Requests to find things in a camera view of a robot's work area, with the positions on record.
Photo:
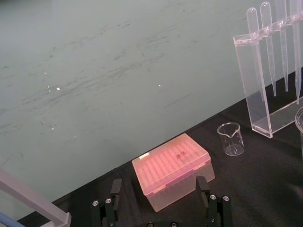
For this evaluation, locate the black table cloth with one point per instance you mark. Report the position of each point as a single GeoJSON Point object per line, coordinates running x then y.
{"type": "Point", "coordinates": [255, 189]}

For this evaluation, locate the clear acrylic pipette rack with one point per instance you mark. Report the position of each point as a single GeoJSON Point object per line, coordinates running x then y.
{"type": "Point", "coordinates": [256, 113]}

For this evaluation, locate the clear plastic transfer pipette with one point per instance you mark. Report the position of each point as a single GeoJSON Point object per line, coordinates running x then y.
{"type": "Point", "coordinates": [255, 59]}
{"type": "Point", "coordinates": [297, 66]}
{"type": "Point", "coordinates": [270, 54]}
{"type": "Point", "coordinates": [283, 59]}

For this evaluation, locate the small clear glass beaker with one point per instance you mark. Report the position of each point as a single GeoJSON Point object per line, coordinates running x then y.
{"type": "Point", "coordinates": [230, 142]}

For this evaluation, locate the pink translucent pipette tip box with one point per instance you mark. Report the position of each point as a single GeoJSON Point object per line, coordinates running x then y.
{"type": "Point", "coordinates": [165, 165]}

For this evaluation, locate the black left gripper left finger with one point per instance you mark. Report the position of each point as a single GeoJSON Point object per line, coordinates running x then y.
{"type": "Point", "coordinates": [109, 209]}

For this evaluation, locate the large clear glass beaker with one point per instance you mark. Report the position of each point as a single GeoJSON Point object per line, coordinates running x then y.
{"type": "Point", "coordinates": [300, 132]}

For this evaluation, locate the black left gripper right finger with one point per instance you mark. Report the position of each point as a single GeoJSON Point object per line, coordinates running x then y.
{"type": "Point", "coordinates": [217, 209]}

